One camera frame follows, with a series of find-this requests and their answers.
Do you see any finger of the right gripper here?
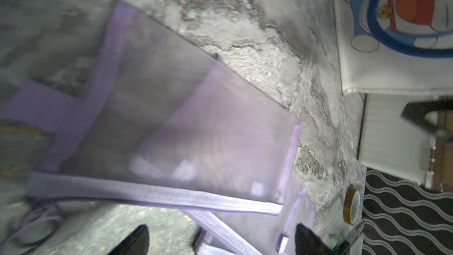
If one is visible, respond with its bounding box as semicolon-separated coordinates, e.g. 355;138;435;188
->
401;99;453;138

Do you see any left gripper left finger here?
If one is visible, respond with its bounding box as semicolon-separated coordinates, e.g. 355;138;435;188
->
109;224;150;255

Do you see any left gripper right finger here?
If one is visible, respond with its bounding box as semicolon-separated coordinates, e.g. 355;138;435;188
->
294;223;335;255

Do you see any small purple mesh pouch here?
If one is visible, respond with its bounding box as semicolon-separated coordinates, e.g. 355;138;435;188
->
184;177;316;255

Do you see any white canvas tote bag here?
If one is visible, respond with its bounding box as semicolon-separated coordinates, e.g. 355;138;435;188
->
334;0;453;96

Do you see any brown lid storage box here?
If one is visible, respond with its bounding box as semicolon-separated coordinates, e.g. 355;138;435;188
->
358;94;453;190

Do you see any brown tape roll ring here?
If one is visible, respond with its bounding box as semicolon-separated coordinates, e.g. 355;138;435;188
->
343;185;362;225

